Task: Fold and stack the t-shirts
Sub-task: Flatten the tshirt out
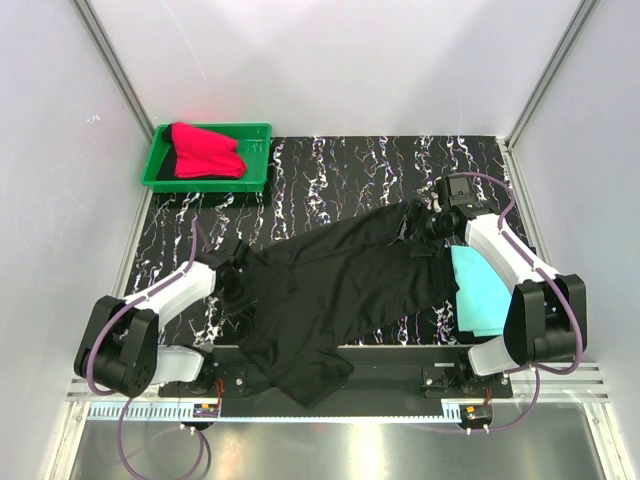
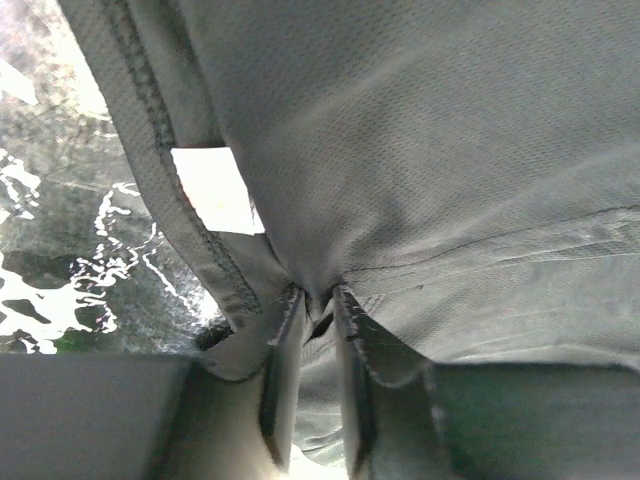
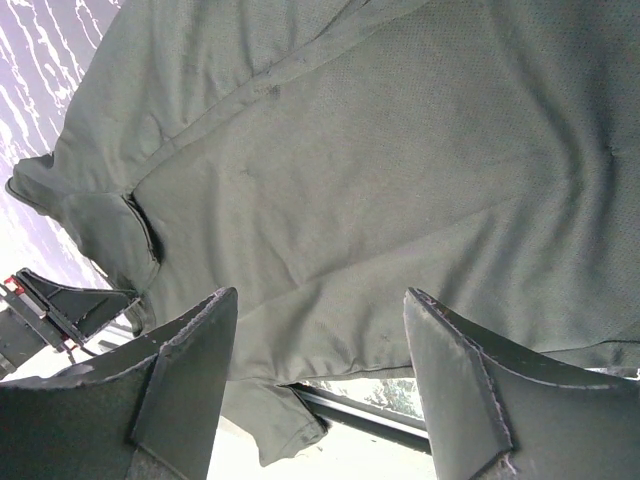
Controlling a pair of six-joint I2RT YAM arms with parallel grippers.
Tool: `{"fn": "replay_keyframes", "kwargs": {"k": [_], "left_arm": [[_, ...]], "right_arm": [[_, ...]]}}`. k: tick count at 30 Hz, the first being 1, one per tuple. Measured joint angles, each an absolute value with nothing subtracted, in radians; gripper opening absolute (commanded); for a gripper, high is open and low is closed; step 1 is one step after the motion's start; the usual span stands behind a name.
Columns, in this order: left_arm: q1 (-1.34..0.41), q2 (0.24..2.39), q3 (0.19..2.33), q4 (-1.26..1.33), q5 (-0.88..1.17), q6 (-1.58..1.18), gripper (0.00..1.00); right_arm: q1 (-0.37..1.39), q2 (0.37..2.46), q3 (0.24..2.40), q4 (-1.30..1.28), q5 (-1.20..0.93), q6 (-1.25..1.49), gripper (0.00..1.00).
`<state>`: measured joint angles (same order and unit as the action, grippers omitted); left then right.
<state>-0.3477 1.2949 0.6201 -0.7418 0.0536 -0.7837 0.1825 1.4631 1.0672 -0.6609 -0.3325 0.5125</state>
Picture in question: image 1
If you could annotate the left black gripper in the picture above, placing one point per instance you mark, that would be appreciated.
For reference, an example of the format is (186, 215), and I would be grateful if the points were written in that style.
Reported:
(238, 309)

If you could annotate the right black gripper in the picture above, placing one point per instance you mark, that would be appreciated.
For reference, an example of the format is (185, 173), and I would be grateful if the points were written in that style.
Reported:
(432, 213)

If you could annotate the black t shirt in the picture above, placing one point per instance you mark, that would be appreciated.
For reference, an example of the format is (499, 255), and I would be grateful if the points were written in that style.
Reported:
(300, 299)

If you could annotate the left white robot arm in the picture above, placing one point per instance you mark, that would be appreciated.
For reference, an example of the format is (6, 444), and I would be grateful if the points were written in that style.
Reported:
(120, 352)

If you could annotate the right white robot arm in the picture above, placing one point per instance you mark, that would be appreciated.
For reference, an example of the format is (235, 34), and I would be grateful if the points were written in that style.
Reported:
(546, 324)

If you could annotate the folded teal t shirt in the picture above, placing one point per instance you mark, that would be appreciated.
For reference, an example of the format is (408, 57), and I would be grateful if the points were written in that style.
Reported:
(482, 300)

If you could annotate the black marbled table mat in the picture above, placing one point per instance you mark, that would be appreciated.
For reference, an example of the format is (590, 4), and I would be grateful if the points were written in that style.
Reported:
(313, 181)

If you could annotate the red t shirt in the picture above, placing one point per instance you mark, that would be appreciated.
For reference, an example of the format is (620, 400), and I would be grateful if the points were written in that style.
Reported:
(204, 153)

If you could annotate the green plastic bin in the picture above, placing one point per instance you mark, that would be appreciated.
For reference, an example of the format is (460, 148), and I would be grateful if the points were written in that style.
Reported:
(254, 147)

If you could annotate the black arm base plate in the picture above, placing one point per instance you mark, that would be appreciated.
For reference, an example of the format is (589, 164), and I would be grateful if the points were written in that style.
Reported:
(433, 372)

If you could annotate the white slotted cable duct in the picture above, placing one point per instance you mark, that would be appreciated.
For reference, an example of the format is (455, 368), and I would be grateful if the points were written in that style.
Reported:
(438, 412)

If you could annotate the right aluminium frame post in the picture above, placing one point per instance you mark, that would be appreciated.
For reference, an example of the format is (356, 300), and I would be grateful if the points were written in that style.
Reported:
(572, 32)

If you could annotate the aluminium frame post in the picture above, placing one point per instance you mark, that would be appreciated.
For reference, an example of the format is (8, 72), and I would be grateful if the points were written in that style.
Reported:
(572, 32)
(108, 54)

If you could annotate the left aluminium frame post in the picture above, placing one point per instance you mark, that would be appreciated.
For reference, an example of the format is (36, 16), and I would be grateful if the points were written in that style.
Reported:
(108, 54)

